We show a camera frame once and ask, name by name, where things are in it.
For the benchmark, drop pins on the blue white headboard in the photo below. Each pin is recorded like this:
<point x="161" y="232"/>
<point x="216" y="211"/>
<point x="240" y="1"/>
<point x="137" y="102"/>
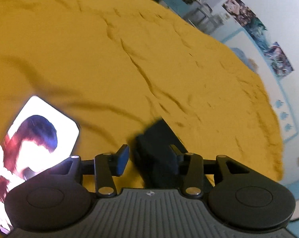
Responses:
<point x="240" y="39"/>

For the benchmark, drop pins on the yellow quilted bedspread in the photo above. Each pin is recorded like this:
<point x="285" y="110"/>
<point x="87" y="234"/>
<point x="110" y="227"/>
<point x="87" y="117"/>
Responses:
<point x="115" y="66"/>

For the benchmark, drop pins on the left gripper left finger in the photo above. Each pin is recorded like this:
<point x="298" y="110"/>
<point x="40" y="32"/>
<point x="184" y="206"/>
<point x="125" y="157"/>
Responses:
<point x="121" y="160"/>

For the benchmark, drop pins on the white cubby shelf unit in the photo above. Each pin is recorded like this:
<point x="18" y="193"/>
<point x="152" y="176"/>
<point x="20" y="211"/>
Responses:
<point x="197" y="13"/>

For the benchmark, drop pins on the black pants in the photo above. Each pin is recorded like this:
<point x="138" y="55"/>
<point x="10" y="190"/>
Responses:
<point x="151" y="157"/>

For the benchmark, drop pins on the smartphone with lit screen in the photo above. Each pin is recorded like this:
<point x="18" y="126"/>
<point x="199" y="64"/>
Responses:
<point x="39" y="138"/>

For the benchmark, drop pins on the anime wall posters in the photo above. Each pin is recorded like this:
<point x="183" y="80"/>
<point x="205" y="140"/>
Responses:
<point x="256" y="29"/>

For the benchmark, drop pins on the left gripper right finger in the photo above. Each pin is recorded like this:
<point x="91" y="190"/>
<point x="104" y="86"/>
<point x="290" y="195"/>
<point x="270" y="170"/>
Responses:
<point x="176" y="159"/>

